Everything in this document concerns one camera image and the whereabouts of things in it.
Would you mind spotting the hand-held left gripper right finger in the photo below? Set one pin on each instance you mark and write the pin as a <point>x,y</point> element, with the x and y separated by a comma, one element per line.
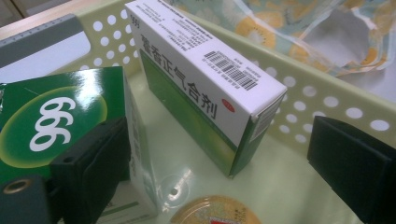
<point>358,168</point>

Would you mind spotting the tall white green medicine box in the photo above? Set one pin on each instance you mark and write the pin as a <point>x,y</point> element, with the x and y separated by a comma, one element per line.
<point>193,77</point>

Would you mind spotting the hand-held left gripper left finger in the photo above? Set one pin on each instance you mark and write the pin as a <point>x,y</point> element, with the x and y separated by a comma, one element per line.
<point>90,168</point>

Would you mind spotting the round yellow food cup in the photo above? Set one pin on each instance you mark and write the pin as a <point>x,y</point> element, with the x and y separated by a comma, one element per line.
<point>214,213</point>

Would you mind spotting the green square medicine box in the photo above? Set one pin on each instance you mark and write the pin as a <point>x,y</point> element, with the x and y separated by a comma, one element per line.
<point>25,105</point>

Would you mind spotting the pale green perforated plastic basket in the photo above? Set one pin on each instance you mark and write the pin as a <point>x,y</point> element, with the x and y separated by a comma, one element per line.
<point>218,183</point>

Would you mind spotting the fruit print cloth bag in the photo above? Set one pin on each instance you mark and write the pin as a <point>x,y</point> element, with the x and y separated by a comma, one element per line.
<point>258,31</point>

